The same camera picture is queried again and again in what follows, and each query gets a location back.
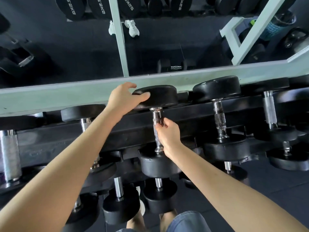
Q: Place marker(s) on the person's right forearm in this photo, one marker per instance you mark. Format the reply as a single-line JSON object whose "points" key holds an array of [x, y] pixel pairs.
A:
{"points": [[229, 190]]}

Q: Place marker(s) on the person's left forearm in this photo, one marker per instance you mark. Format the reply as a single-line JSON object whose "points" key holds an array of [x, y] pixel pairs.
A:
{"points": [[55, 178]]}

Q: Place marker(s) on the black dumbbell rack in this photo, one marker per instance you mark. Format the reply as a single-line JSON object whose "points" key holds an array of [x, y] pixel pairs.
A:
{"points": [[60, 140]]}

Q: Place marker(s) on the person's left hand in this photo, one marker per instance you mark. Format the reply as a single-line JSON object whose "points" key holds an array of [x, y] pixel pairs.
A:
{"points": [[123, 101]]}

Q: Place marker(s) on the person's left white sneaker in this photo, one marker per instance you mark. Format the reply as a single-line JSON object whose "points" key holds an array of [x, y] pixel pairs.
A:
{"points": [[142, 207]]}

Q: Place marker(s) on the person's right leg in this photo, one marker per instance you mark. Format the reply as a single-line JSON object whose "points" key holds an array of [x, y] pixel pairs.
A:
{"points": [[166, 219]]}

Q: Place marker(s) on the person's right hand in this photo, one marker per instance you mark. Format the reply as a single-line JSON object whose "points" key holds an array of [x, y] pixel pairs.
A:
{"points": [[170, 137]]}

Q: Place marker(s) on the medium black dumbbell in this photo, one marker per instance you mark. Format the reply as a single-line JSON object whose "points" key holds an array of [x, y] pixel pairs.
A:
{"points": [[289, 163]]}

